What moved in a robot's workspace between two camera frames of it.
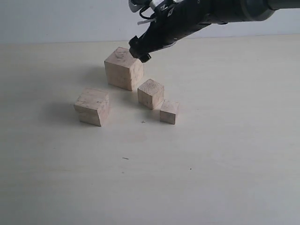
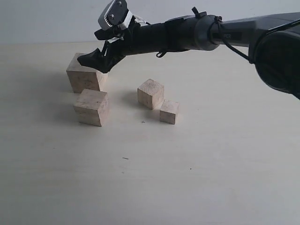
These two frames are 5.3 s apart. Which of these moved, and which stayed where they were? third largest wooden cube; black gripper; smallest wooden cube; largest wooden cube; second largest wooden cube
Moved: black gripper; largest wooden cube
Stayed: second largest wooden cube; third largest wooden cube; smallest wooden cube
